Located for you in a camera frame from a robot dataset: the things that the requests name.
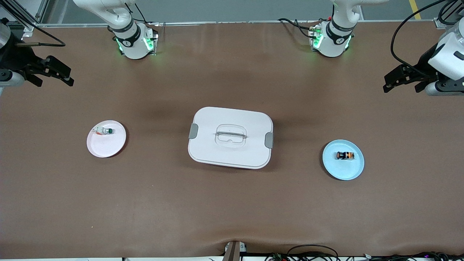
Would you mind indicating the orange push button switch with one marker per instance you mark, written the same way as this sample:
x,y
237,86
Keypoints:
x,y
344,155

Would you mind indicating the white lidded lunch box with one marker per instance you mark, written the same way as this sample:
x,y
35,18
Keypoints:
x,y
217,156

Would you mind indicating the silver table edge rail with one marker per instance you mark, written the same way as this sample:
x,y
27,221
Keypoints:
x,y
235,22

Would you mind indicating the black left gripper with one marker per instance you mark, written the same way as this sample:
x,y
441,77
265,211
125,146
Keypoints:
x,y
423,64

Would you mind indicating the pink round plate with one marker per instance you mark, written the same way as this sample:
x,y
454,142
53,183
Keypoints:
x,y
106,145

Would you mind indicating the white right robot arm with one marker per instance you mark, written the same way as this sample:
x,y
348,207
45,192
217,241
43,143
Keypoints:
x,y
127,40

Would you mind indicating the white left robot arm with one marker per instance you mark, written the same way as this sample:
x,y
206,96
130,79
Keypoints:
x,y
335,40

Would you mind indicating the green push button switch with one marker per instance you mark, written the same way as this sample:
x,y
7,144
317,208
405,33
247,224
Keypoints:
x,y
107,131

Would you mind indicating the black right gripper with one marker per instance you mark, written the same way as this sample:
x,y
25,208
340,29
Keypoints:
x,y
14,59

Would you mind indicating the light blue round plate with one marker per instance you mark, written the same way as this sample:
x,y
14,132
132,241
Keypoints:
x,y
343,170

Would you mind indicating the aluminium frame post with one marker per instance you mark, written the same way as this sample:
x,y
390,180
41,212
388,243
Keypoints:
x,y
439,24
41,14

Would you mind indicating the brown table edge bracket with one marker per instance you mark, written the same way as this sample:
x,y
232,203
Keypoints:
x,y
233,251

